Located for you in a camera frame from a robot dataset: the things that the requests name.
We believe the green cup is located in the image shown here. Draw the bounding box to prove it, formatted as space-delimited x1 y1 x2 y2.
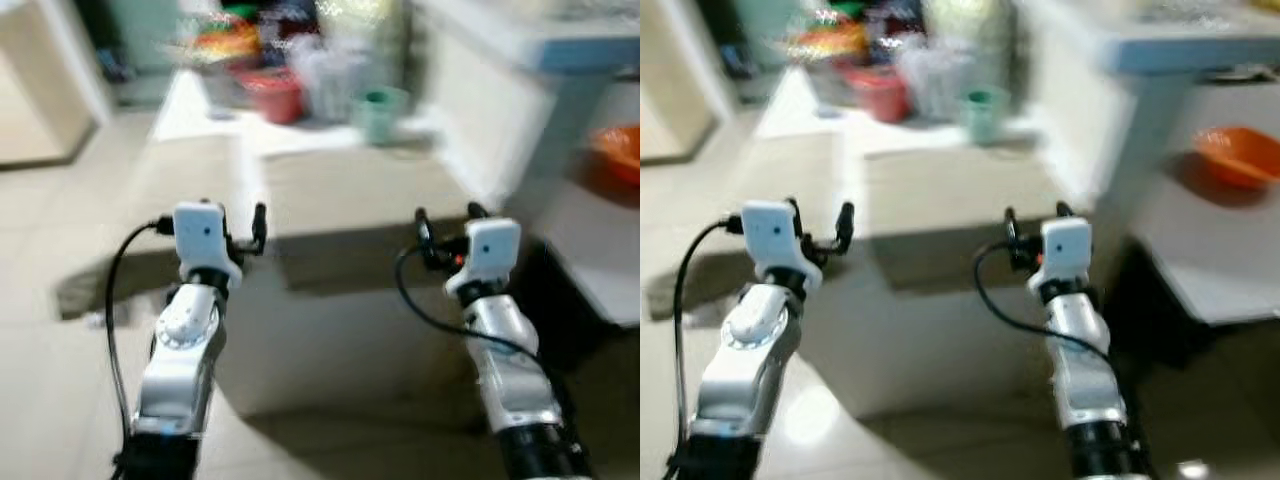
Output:
962 86 1011 147
352 86 411 147

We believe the orange plastic bowl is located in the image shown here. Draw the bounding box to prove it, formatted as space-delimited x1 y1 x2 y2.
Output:
588 125 641 186
1193 126 1280 191

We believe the white low cabinet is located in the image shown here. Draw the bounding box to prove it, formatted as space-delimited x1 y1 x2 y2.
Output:
150 68 546 419
755 68 1141 419

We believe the red plastic bowl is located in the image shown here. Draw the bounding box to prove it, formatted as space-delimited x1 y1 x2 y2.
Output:
848 68 911 123
235 68 304 125

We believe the white table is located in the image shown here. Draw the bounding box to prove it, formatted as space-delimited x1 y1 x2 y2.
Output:
1130 80 1280 326
540 80 641 326

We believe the clear plastic bag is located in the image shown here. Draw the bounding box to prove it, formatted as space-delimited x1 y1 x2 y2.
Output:
290 35 366 123
897 35 976 121

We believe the white counter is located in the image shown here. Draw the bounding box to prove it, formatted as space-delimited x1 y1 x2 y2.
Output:
1020 0 1280 216
412 0 641 216

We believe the colourful snack bag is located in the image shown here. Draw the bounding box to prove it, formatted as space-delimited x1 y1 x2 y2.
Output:
180 15 263 71
790 15 869 66

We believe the pale plastic bag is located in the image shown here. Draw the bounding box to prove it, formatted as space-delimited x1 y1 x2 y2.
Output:
925 0 1016 71
318 0 411 61

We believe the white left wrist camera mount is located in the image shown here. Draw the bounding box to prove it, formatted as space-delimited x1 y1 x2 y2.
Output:
172 202 244 291
741 200 823 293

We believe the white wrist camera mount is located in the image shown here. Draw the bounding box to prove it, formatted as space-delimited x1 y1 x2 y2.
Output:
741 200 823 293
445 217 522 298
172 202 244 291
1037 216 1093 293

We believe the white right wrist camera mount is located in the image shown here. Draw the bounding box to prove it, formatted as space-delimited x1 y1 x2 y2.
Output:
1037 216 1093 293
445 217 522 298

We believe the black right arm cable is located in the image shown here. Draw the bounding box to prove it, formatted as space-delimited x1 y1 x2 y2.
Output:
975 240 1116 366
394 246 546 366

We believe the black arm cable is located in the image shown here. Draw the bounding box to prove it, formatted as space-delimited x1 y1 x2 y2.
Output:
394 246 546 366
672 215 746 471
975 240 1116 366
104 217 177 471

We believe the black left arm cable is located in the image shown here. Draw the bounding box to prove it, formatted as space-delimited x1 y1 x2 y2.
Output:
104 217 177 471
672 215 746 471

